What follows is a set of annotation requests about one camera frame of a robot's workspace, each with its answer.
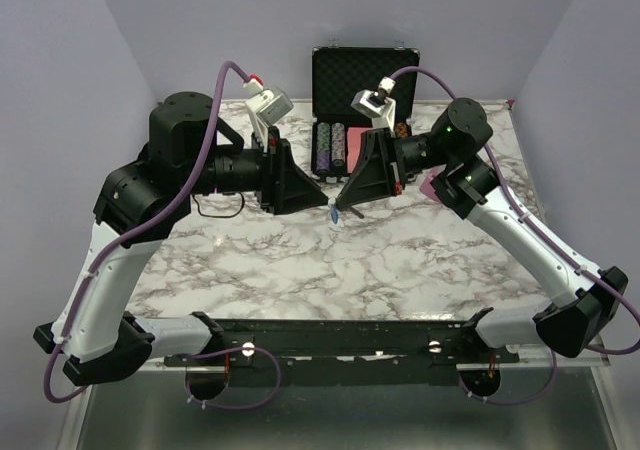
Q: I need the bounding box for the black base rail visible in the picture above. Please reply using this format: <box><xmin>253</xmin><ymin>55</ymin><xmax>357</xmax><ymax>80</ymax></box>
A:
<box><xmin>119</xmin><ymin>314</ymin><xmax>601</xmax><ymax>389</ymax></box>

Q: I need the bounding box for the silver key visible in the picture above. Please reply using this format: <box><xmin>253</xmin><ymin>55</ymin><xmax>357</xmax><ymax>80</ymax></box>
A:
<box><xmin>348</xmin><ymin>207</ymin><xmax>365</xmax><ymax>219</ymax></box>

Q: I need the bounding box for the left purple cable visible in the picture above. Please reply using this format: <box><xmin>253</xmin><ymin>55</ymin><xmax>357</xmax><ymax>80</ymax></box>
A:
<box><xmin>43</xmin><ymin>60</ymin><xmax>284</xmax><ymax>411</ymax></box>

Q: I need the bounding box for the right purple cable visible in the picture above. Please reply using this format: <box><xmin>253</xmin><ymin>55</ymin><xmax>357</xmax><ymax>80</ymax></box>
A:
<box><xmin>392</xmin><ymin>65</ymin><xmax>640</xmax><ymax>406</ymax></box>

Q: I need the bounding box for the blue key tag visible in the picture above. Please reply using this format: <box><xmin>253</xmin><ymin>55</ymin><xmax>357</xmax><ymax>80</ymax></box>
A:
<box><xmin>329</xmin><ymin>205</ymin><xmax>340</xmax><ymax>225</ymax></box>

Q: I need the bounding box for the pink card box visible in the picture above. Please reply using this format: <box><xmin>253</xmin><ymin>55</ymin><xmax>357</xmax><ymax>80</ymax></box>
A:
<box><xmin>419</xmin><ymin>166</ymin><xmax>444</xmax><ymax>203</ymax></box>

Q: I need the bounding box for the purple cable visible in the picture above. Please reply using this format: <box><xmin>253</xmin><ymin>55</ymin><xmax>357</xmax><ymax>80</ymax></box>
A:
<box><xmin>43</xmin><ymin>60</ymin><xmax>284</xmax><ymax>411</ymax></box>
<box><xmin>392</xmin><ymin>65</ymin><xmax>640</xmax><ymax>406</ymax></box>

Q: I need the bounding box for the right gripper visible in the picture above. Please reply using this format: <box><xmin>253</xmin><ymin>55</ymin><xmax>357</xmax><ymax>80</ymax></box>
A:
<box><xmin>335</xmin><ymin>127</ymin><xmax>454</xmax><ymax>209</ymax></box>

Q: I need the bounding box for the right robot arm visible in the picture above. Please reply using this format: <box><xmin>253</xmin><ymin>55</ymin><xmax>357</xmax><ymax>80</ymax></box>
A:
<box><xmin>335</xmin><ymin>90</ymin><xmax>628</xmax><ymax>362</ymax></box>

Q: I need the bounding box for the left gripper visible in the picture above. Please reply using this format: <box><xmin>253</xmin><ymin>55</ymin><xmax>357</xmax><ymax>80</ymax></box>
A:
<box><xmin>181</xmin><ymin>125</ymin><xmax>330</xmax><ymax>216</ymax></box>

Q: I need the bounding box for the black poker chip case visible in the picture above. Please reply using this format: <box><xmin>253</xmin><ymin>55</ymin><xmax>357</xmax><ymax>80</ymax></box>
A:
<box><xmin>310</xmin><ymin>46</ymin><xmax>420</xmax><ymax>183</ymax></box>

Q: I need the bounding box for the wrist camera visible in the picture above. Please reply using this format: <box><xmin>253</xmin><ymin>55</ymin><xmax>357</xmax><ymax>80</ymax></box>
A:
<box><xmin>243</xmin><ymin>74</ymin><xmax>294</xmax><ymax>147</ymax></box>
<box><xmin>351</xmin><ymin>77</ymin><xmax>396</xmax><ymax>129</ymax></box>

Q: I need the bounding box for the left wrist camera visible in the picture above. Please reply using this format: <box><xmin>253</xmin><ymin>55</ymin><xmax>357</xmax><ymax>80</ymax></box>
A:
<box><xmin>243</xmin><ymin>74</ymin><xmax>294</xmax><ymax>147</ymax></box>

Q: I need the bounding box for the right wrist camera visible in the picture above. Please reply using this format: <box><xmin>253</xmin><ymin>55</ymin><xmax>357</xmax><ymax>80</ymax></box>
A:
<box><xmin>351</xmin><ymin>77</ymin><xmax>396</xmax><ymax>129</ymax></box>

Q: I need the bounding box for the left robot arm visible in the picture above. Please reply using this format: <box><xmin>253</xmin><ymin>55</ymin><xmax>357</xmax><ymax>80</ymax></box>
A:
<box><xmin>34</xmin><ymin>89</ymin><xmax>328</xmax><ymax>387</ymax></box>

